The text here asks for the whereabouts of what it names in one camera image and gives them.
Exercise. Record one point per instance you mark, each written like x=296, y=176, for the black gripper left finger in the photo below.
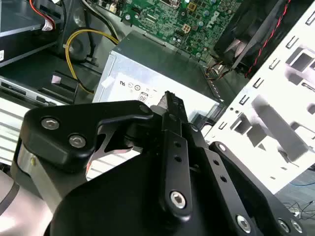
x=73, y=115

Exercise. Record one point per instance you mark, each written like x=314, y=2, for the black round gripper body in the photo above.
x=118, y=204

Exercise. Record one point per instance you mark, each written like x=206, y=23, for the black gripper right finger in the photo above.
x=221, y=172

